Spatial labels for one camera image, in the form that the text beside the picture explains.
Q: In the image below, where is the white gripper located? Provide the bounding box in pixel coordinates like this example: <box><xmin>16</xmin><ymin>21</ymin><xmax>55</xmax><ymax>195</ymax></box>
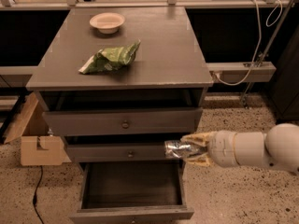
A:
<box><xmin>180</xmin><ymin>131</ymin><xmax>238</xmax><ymax>167</ymax></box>

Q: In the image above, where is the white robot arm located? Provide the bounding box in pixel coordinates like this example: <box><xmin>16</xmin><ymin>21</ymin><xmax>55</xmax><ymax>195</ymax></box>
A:
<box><xmin>181</xmin><ymin>123</ymin><xmax>299</xmax><ymax>175</ymax></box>

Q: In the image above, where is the grey top drawer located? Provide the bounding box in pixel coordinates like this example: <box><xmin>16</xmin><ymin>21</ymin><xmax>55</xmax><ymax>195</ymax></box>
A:
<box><xmin>43</xmin><ymin>108</ymin><xmax>203</xmax><ymax>136</ymax></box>

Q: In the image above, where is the grey open bottom drawer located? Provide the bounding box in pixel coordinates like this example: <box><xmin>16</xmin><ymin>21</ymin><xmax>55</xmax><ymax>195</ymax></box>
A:
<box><xmin>70</xmin><ymin>160</ymin><xmax>193</xmax><ymax>224</ymax></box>

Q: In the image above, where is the grey middle drawer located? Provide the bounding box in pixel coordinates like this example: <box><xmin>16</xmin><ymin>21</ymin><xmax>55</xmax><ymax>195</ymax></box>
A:
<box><xmin>66</xmin><ymin>142</ymin><xmax>176</xmax><ymax>162</ymax></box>

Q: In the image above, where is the grey wooden drawer cabinet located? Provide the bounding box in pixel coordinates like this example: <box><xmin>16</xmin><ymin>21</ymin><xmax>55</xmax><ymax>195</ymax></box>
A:
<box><xmin>25</xmin><ymin>6</ymin><xmax>215</xmax><ymax>224</ymax></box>

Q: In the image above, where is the dark cabinet at right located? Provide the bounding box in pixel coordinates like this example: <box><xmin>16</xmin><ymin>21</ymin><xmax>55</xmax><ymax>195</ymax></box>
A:
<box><xmin>268</xmin><ymin>26</ymin><xmax>299</xmax><ymax>122</ymax></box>

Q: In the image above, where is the green crumpled chip bag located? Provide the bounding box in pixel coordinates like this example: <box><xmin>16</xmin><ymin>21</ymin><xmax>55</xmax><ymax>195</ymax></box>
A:
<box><xmin>78</xmin><ymin>40</ymin><xmax>141</xmax><ymax>75</ymax></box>

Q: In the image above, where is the light wooden block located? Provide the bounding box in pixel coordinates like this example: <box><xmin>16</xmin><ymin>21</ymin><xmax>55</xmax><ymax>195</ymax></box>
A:
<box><xmin>21</xmin><ymin>136</ymin><xmax>70</xmax><ymax>166</ymax></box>

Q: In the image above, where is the white ceramic bowl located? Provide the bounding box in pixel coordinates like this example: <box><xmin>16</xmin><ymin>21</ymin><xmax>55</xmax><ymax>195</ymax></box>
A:
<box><xmin>90</xmin><ymin>12</ymin><xmax>125</xmax><ymax>35</ymax></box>

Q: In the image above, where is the grey metal rail frame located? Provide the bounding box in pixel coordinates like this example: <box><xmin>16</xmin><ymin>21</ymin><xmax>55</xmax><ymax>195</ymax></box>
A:
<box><xmin>1</xmin><ymin>0</ymin><xmax>298</xmax><ymax>89</ymax></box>

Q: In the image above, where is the black floor cable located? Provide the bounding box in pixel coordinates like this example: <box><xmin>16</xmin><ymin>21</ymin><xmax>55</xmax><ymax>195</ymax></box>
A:
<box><xmin>32</xmin><ymin>165</ymin><xmax>45</xmax><ymax>224</ymax></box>

